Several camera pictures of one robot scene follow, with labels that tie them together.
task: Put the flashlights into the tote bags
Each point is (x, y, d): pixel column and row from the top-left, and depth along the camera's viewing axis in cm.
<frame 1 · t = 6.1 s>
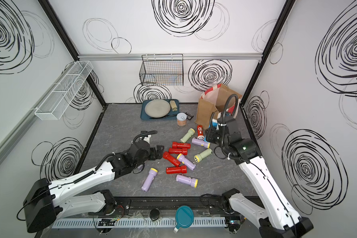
left hand: (157, 147, 79), fingers open
right hand: (208, 132, 70), fingers open
dark teal tray: (171, 115, 116), on the table
grey round plate: (157, 108, 119), on the table
small orange can: (181, 118, 107), point 5 cm above the table
light green flashlight upper: (191, 132, 101), point 4 cm above the table
red white flashlight: (200, 133, 101), point 3 cm above the table
purple flashlight near bag: (201, 142, 97), point 2 cm above the table
red flashlight top: (176, 145, 95), point 3 cm above the table
red flashlight: (184, 150, 93), point 3 cm above the table
red flashlight diagonal: (173, 160, 89), point 3 cm above the table
purple flashlight centre: (181, 157, 90), point 4 cm above the table
light green flashlight lower: (197, 157, 89), point 4 cm above the table
red flashlight bottom: (182, 169, 84), point 4 cm above the table
purple flashlight bottom: (187, 180, 81), point 3 cm above the table
purple flashlight left lower: (152, 173, 84), point 3 cm above the table

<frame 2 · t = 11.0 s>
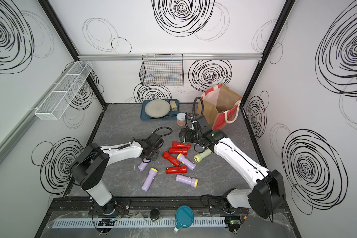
left hand: (151, 154, 93), fingers open
right hand: (185, 136, 79), fingers open
purple flashlight left upper: (143, 164, 88), point 2 cm above the table
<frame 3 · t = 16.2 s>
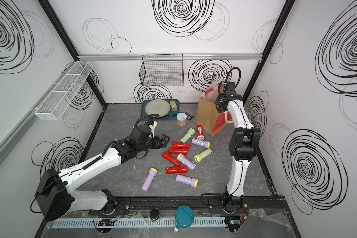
left hand: (163, 138, 79), fingers open
right hand: (221, 100, 95), fingers open
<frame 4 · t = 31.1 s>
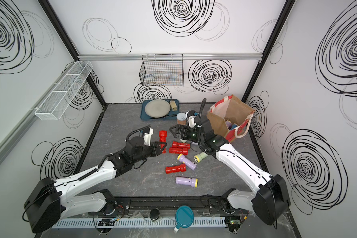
left hand: (164, 144, 77), fingers open
right hand: (175, 131, 74), fingers open
red flashlight diagonal: (162, 136, 79), point 21 cm above the table
brown jute tote bag: (230, 117, 103), point 8 cm above the table
